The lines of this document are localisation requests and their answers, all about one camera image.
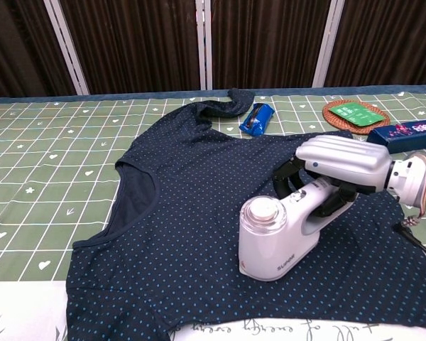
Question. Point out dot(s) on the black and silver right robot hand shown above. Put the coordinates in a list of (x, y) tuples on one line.
[(344, 160)]

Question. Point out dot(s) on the white partition frame post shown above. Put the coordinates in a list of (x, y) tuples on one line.
[(66, 46), (328, 42), (203, 42)]

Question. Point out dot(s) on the round woven brown coaster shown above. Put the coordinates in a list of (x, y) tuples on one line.
[(332, 119)]

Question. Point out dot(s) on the green foil packet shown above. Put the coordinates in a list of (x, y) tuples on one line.
[(356, 113)]

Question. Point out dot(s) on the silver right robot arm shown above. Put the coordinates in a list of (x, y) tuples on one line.
[(417, 177)]

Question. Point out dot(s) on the long dark blue box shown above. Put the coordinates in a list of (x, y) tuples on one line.
[(408, 136)]

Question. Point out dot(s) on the white handheld steam iron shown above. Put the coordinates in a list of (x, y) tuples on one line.
[(270, 245)]

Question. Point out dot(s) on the teal table cover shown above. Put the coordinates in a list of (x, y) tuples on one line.
[(128, 96)]

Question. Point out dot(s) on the dark blue dotted shirt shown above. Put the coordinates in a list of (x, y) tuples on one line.
[(184, 213)]

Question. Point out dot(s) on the dark brown curtain panel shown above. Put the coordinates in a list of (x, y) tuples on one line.
[(266, 42), (135, 42), (390, 39), (17, 46)]

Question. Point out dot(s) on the blue snack packet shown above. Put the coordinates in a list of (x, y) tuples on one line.
[(257, 119)]

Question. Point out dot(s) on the green grid tablecloth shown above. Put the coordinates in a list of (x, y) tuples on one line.
[(39, 160)]

